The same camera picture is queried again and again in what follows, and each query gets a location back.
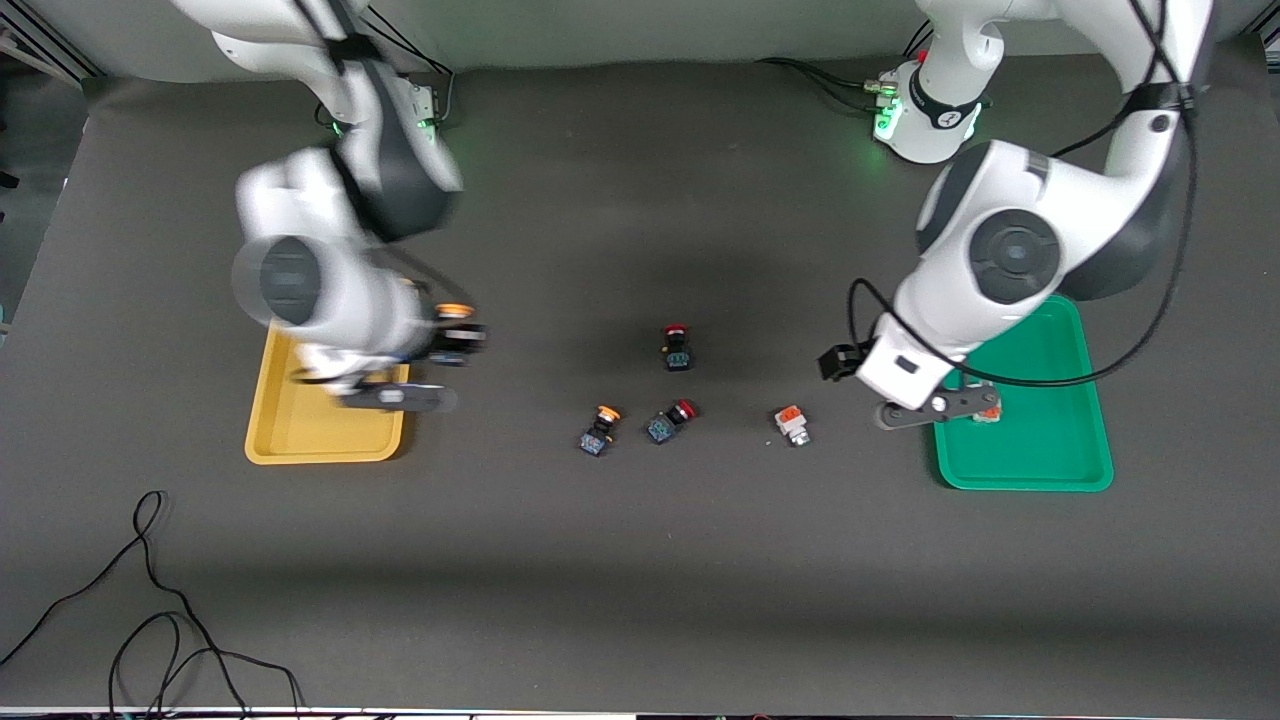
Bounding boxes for yellow push button black body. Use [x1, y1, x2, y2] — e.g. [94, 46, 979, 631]
[434, 302, 475, 363]
[577, 404, 623, 458]

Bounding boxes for yellow plastic tray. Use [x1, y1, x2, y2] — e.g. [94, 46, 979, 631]
[244, 325, 411, 467]

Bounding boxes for green plastic tray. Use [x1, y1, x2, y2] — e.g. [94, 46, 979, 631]
[933, 296, 1115, 493]

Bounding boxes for black right arm base cables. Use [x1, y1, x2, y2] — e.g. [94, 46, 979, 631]
[365, 5, 456, 126]

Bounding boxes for black arm base cables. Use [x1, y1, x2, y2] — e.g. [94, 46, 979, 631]
[755, 55, 931, 113]
[365, 5, 456, 126]

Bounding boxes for black left arm base cables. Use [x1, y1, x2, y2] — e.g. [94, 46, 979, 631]
[755, 55, 931, 113]

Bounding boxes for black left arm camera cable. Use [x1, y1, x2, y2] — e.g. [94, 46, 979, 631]
[848, 0, 1201, 389]

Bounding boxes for thin black loose cable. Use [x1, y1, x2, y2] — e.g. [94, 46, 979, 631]
[0, 489, 306, 720]

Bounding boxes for dark metal frame rail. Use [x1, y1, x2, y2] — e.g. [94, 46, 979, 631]
[0, 20, 101, 81]

